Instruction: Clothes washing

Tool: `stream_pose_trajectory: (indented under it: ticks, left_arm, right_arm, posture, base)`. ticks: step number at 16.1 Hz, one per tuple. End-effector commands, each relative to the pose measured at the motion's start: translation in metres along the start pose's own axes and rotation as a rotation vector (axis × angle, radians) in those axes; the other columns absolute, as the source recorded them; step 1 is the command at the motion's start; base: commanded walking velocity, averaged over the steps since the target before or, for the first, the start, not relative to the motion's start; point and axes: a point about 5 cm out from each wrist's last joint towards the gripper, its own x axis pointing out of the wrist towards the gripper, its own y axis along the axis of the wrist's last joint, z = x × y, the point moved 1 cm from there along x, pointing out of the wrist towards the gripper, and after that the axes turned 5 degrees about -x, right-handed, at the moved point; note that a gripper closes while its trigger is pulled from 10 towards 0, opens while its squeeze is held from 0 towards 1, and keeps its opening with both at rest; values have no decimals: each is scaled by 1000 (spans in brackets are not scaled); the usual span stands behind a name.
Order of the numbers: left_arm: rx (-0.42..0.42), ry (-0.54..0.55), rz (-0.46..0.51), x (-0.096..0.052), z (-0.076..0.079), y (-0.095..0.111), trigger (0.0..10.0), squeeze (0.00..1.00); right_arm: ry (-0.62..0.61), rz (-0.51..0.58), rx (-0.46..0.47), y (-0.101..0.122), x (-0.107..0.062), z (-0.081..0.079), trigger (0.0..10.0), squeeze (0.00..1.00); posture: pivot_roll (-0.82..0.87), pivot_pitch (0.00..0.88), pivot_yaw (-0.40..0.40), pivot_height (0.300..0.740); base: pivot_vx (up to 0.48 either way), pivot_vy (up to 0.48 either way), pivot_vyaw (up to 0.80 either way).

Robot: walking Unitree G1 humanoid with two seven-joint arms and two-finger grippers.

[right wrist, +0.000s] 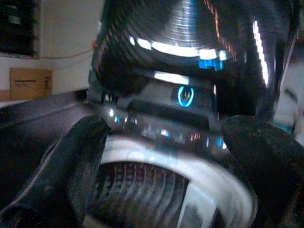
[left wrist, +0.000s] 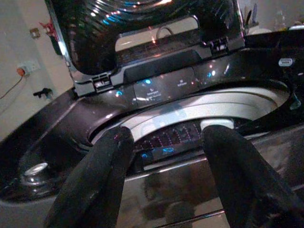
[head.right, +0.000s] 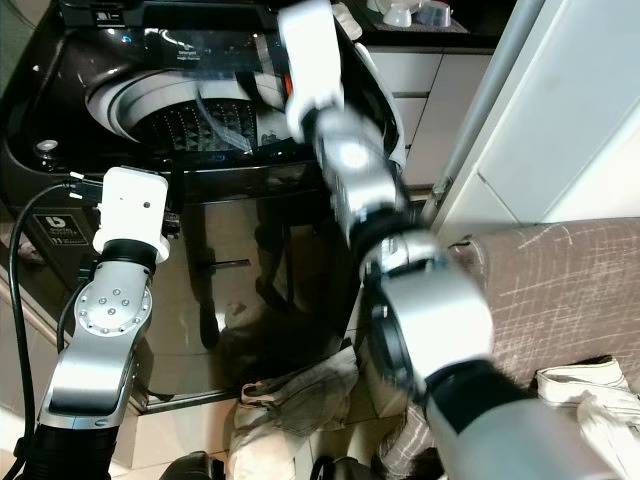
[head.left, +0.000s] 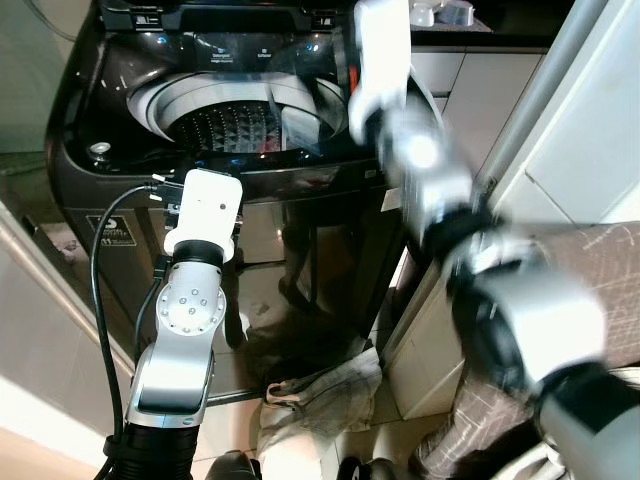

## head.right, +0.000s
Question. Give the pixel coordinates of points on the beige grey garment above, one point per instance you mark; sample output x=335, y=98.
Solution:
x=290, y=395

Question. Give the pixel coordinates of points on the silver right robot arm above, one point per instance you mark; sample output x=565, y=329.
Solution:
x=430, y=310

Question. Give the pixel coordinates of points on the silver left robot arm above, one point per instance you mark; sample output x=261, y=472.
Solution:
x=105, y=310

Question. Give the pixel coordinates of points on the dark top-loading washing machine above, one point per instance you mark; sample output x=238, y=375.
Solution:
x=240, y=260

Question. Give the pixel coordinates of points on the black left robot leg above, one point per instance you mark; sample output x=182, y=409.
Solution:
x=195, y=466

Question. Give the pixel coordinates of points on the black robot leg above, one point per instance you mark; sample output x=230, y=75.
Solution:
x=345, y=470
x=195, y=466

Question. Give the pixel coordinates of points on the black right robot leg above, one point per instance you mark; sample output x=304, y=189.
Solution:
x=345, y=470

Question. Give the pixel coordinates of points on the white cup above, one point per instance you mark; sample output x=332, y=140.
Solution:
x=400, y=14

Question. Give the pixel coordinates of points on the white drawer cabinet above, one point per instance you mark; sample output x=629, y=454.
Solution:
x=440, y=100

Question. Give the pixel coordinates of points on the brown patterned fabric sofa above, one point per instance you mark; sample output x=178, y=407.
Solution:
x=560, y=280

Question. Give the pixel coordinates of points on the pale denim jeans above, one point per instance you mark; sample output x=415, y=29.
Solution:
x=590, y=390

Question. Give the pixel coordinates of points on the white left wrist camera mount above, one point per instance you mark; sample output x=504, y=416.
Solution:
x=135, y=210

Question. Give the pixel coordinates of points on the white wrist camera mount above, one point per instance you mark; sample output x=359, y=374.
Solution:
x=135, y=210
x=315, y=60

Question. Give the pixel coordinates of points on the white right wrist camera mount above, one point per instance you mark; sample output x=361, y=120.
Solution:
x=315, y=60

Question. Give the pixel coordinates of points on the white door with grey frame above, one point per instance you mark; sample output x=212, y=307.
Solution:
x=560, y=100

